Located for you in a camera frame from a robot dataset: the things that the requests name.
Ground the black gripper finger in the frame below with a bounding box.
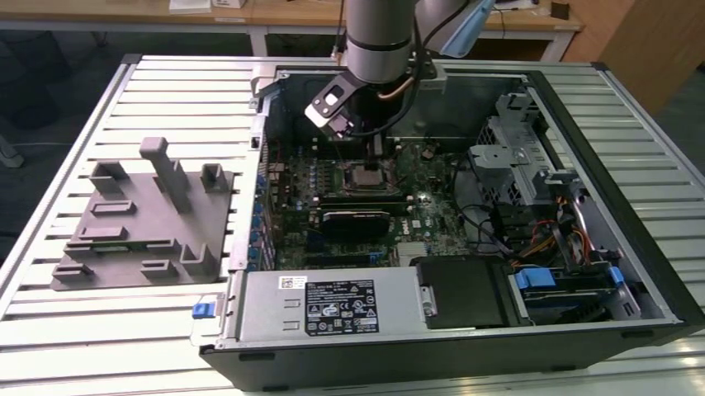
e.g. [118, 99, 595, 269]
[365, 134, 388, 171]

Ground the metal socket cover frame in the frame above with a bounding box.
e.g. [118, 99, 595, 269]
[390, 139, 430, 185]

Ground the CPU socket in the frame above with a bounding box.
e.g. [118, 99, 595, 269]
[341, 159, 397, 196]

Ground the black graphics card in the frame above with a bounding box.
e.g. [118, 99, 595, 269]
[319, 208, 394, 249]

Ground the green motherboard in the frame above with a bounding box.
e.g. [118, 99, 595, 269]
[262, 138, 489, 269]

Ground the silver drive cage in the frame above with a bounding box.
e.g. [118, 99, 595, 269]
[466, 92, 558, 207]

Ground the small silver heatsink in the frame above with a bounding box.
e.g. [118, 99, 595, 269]
[396, 242, 432, 266]

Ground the black expansion slot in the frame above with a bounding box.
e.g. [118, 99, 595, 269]
[306, 252, 388, 267]

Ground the black rating label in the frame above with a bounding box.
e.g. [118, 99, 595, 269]
[305, 279, 381, 336]

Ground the silver power supply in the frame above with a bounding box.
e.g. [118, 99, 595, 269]
[235, 266, 430, 344]

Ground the hard disk in blue carrier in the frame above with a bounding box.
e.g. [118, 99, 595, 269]
[512, 266, 621, 325]

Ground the grey parts rack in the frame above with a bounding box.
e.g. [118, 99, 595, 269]
[48, 136, 245, 292]

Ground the black PC case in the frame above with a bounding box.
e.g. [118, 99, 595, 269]
[190, 61, 705, 393]

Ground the green RAM stick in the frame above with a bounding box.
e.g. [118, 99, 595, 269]
[91, 242, 154, 252]

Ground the brown wooden cabinet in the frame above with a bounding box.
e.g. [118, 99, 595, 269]
[561, 0, 705, 115]

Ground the grey metal leg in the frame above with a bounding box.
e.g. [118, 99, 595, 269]
[0, 134, 27, 169]

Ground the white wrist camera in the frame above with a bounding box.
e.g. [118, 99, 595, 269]
[305, 72, 369, 140]

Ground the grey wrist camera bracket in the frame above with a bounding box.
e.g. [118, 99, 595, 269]
[421, 61, 449, 91]

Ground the coloured power wire bundle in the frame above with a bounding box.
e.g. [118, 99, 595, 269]
[509, 197, 600, 268]

